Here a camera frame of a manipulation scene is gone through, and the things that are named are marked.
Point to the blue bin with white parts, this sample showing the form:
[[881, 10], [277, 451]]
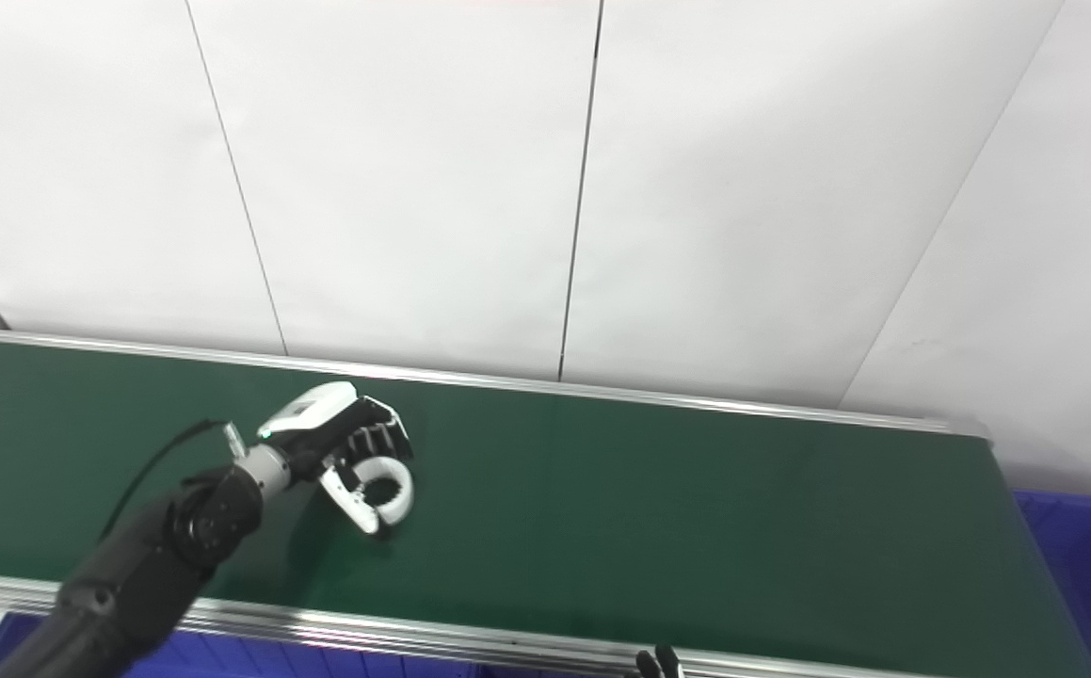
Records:
[[319, 661]]

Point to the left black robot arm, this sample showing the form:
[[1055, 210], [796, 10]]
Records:
[[150, 565]]

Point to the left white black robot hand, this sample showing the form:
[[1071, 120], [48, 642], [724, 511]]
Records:
[[319, 419]]

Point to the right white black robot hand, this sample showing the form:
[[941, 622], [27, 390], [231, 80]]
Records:
[[658, 664]]

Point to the green conveyor belt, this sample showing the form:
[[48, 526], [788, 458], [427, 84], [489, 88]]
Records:
[[696, 518]]

